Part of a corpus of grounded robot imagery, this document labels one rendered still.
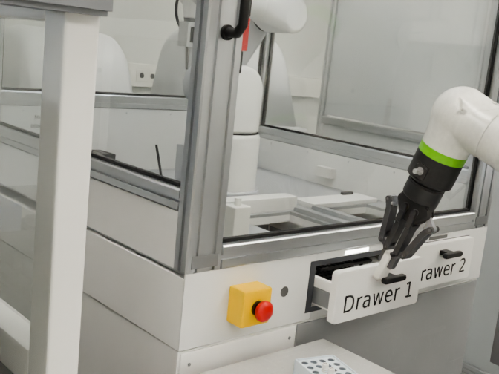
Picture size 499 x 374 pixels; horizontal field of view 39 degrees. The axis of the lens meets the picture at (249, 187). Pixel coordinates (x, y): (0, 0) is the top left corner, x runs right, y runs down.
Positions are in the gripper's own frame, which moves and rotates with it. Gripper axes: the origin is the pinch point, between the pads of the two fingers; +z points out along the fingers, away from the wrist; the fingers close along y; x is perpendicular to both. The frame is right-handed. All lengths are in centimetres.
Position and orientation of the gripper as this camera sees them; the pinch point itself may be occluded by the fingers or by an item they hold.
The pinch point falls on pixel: (385, 265)
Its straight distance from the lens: 150.4
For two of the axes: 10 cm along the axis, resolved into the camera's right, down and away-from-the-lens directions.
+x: 7.4, -0.5, 6.7
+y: 5.9, 5.3, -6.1
